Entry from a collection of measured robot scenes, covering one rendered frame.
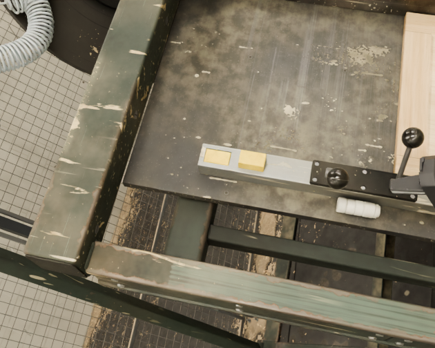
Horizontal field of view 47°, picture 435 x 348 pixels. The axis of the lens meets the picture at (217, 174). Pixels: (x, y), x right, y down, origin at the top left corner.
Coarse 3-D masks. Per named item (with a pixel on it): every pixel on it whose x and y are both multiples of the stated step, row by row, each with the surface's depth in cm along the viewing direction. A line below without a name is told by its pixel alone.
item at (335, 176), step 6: (330, 168) 95; (336, 168) 84; (342, 168) 84; (330, 174) 84; (336, 174) 83; (342, 174) 83; (330, 180) 84; (336, 180) 83; (342, 180) 83; (348, 180) 84; (330, 186) 85; (336, 186) 84; (342, 186) 84
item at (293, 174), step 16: (208, 144) 100; (272, 160) 98; (288, 160) 98; (304, 160) 98; (224, 176) 101; (240, 176) 99; (256, 176) 97; (272, 176) 97; (288, 176) 96; (304, 176) 96; (320, 192) 98; (336, 192) 96; (352, 192) 95; (400, 208) 96; (416, 208) 95; (432, 208) 94
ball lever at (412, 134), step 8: (408, 128) 87; (416, 128) 87; (408, 136) 86; (416, 136) 86; (424, 136) 87; (408, 144) 87; (416, 144) 86; (408, 152) 89; (400, 168) 91; (400, 176) 92
